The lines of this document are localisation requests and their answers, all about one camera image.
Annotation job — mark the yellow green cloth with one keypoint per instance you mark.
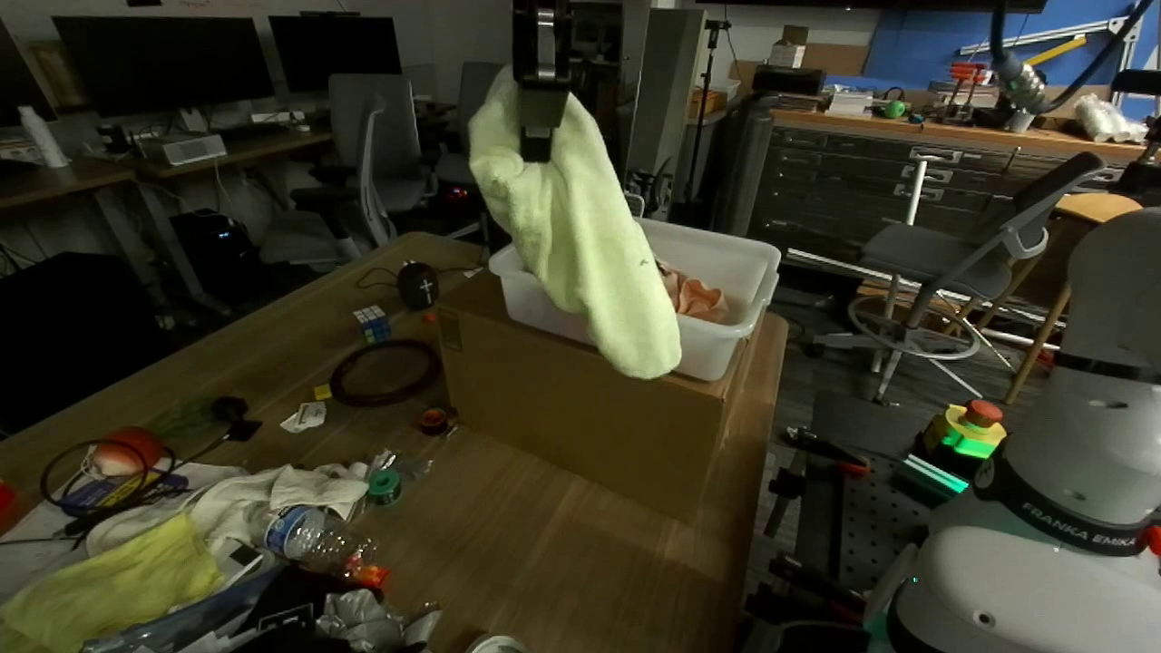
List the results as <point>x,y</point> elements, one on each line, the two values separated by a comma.
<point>94,594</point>

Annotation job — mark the red round bowl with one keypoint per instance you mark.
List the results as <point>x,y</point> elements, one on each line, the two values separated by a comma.
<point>127,454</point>

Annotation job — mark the peach shirt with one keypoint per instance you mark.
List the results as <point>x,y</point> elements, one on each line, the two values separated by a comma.
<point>693,294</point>

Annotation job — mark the black metal mount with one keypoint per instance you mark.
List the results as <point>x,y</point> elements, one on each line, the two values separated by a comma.
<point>822,520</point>

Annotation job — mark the red emergency stop button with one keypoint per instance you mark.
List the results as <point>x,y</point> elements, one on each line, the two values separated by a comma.
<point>975,429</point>

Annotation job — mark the brown cardboard box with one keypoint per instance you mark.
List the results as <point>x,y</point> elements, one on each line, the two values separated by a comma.
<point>580,410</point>

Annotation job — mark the small orange object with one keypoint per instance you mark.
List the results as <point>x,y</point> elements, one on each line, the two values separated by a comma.
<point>368,572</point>

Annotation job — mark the long wooden desk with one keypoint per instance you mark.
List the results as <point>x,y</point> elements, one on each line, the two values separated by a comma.
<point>72,182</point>

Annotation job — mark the dark bookshelf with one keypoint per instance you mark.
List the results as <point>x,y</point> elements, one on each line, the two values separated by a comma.
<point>600,50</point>

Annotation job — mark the dark drawer workbench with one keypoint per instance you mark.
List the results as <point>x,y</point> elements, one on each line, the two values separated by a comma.
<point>836,182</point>

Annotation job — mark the rubiks cube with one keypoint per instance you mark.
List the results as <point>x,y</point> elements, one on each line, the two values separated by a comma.
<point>371,324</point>

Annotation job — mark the small dark red object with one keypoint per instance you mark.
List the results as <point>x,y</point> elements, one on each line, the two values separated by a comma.
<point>432,419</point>

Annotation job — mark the small green container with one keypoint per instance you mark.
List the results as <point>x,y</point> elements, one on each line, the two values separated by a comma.
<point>892,108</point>

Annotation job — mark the wide black computer monitor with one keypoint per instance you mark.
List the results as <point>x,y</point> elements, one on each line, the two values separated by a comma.
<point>163,59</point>

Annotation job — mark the grey folding chair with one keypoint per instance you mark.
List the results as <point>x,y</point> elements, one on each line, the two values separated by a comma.
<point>929,255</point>

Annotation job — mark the small green toy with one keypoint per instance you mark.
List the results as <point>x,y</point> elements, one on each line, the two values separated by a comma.
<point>387,486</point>

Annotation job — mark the round wooden stool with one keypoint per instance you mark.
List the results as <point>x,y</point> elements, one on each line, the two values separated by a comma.
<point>1088,203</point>

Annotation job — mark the flat white desk box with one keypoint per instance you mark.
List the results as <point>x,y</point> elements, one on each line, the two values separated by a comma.
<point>193,151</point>

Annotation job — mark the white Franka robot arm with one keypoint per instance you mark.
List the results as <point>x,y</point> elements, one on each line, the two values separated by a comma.
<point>1063,583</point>

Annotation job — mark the black round ball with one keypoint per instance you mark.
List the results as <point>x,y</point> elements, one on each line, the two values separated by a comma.
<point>420,286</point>

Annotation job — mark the small black object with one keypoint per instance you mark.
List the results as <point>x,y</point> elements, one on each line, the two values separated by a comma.
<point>230,407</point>

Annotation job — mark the white cloth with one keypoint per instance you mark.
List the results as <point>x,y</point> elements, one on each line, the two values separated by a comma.
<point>241,495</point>

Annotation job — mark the crumpled white paper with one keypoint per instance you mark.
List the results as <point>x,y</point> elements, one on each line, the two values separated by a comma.
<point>301,419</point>

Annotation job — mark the light green towel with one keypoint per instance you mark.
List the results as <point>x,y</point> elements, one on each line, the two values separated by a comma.
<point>592,242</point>

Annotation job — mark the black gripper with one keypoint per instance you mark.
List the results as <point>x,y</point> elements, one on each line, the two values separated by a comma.
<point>524,56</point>

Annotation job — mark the grey mesh office chair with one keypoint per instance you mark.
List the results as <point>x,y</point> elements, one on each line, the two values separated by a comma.
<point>368,121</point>

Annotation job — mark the blue wall board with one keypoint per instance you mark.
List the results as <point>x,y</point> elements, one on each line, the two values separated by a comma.
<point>900,50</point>

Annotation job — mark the small yellow block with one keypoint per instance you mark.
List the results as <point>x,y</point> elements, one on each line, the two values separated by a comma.
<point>322,393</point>

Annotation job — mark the crumpled clear plastic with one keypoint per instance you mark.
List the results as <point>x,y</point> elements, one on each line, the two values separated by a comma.
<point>358,623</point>

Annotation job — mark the white plastic basket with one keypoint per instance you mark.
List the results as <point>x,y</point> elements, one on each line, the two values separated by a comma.
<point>726,348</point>

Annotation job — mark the clear plastic bottle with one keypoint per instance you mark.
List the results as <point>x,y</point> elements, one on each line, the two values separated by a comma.
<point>301,533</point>

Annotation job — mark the white bundle on workbench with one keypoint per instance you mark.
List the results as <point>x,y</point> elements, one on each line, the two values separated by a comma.
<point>1106,119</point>

